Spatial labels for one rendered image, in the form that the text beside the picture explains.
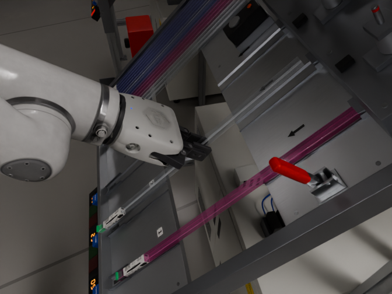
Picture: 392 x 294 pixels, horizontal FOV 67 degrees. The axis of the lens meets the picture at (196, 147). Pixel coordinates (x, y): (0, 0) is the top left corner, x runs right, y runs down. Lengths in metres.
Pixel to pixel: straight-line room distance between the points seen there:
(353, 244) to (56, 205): 1.35
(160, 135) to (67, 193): 1.33
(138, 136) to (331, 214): 0.25
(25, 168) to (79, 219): 1.28
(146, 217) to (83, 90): 0.30
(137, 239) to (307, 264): 0.41
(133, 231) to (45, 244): 1.02
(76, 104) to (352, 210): 0.34
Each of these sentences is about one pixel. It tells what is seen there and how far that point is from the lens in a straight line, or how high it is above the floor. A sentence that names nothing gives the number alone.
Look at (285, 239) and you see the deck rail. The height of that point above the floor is 0.98.
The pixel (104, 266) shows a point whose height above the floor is 0.73.
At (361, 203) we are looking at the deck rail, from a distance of 0.37.
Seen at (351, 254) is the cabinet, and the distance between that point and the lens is 0.85.
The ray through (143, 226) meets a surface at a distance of 0.61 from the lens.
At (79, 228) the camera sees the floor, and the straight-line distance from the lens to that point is 1.59.
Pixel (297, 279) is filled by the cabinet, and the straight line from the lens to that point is 0.78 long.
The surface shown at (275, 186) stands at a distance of 0.43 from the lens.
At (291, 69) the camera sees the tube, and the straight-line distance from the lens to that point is 0.46.
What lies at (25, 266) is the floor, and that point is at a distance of 1.60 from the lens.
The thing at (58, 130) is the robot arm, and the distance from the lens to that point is 0.35.
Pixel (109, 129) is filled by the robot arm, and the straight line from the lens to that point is 0.41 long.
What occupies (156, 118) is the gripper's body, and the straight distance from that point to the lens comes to 0.45.
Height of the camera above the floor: 1.32
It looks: 47 degrees down
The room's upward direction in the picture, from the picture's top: straight up
